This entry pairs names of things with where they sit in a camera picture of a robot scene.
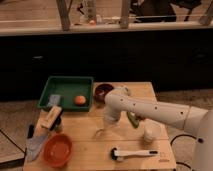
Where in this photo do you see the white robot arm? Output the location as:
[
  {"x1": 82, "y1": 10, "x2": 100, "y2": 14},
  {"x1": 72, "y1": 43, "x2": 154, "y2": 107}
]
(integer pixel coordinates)
[{"x1": 104, "y1": 87, "x2": 213, "y2": 171}]

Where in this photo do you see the green avocado slice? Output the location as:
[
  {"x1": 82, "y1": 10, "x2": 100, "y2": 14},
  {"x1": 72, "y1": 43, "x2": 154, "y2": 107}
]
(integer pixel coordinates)
[{"x1": 126, "y1": 112, "x2": 140, "y2": 129}]

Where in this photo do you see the orange plastic bowl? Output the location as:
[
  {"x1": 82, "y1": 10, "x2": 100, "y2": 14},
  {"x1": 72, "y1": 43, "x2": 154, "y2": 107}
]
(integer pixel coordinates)
[{"x1": 43, "y1": 134, "x2": 72, "y2": 168}]

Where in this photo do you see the black cable on floor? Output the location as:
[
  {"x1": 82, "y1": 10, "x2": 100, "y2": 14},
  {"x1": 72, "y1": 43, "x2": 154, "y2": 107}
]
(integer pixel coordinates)
[{"x1": 170, "y1": 133, "x2": 201, "y2": 171}]

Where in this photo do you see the green plastic tray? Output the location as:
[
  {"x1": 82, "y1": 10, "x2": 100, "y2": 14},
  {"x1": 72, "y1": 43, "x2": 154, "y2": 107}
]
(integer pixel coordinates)
[{"x1": 38, "y1": 76, "x2": 93, "y2": 112}]

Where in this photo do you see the wooden block with black base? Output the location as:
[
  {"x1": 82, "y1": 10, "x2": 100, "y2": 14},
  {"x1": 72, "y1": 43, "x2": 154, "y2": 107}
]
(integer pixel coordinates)
[{"x1": 40, "y1": 106, "x2": 63, "y2": 132}]

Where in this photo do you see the dark red bowl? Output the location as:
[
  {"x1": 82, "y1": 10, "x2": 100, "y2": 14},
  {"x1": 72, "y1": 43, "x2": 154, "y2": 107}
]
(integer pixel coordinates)
[{"x1": 94, "y1": 83, "x2": 114, "y2": 103}]

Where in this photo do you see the white handled dish brush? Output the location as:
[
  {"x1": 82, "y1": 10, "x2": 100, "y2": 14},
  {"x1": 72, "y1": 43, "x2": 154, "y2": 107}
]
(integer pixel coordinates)
[{"x1": 110, "y1": 148, "x2": 158, "y2": 161}]

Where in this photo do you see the orange fruit in tray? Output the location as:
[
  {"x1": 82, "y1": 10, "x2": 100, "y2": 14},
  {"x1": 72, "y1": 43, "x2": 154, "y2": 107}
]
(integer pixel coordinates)
[{"x1": 74, "y1": 95, "x2": 86, "y2": 105}]

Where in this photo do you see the silver metal fork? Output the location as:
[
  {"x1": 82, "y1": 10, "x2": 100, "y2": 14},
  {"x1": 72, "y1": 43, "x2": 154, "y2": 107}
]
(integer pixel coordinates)
[{"x1": 94, "y1": 128, "x2": 106, "y2": 138}]

